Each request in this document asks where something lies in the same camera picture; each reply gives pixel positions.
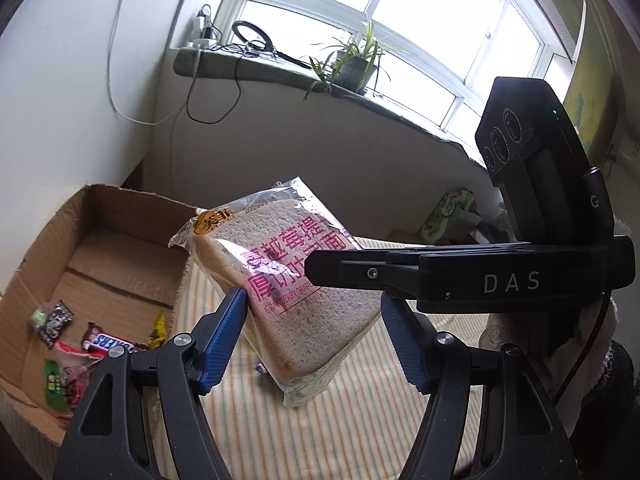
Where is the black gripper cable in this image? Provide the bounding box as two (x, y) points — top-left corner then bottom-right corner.
(556, 292), (615, 402)

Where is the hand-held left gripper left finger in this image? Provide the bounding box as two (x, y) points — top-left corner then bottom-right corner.
(52, 287), (250, 480)

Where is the brown cardboard box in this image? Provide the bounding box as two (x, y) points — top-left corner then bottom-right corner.
(0, 183), (199, 437)

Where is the green snack packet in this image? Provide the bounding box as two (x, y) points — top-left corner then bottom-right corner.
(42, 359), (76, 414)

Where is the sliced bread packet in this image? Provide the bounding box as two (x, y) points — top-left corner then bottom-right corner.
(167, 176), (384, 409)

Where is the dark round snack packet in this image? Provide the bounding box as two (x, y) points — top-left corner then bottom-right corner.
(42, 300), (75, 349)

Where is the black ring light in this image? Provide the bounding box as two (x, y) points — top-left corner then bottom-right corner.
(231, 20), (314, 70)

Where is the yellow candy packet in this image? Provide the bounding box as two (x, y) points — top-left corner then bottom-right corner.
(147, 310), (169, 349)

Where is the person's right forearm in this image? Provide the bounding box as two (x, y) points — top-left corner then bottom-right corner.
(550, 302), (640, 480)

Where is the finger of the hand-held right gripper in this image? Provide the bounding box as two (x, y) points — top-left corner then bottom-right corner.
(305, 246), (426, 292)

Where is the brown chocolate bar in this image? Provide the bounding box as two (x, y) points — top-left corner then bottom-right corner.
(81, 322), (151, 357)

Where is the wall map poster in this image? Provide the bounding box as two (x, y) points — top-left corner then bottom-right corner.
(525, 0), (617, 147)

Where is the red snack packet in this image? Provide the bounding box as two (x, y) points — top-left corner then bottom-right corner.
(52, 339), (109, 362)

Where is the white cable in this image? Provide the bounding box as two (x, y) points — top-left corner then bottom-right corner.
(107, 0), (202, 126)

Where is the white power strip with chargers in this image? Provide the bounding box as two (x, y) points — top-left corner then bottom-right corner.
(192, 5), (219, 49)

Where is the potted spider plant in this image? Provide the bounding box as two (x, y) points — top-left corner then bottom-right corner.
(302, 20), (403, 102)

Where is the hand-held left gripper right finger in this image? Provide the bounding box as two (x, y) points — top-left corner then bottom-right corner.
(380, 293), (576, 480)

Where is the striped bed sheet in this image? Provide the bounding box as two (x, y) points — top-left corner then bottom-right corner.
(149, 232), (502, 480)

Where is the white wardrobe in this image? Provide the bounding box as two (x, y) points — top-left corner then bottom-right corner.
(0, 0), (192, 202)

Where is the white framed window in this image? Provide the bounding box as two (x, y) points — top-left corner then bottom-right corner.
(190, 0), (587, 137)

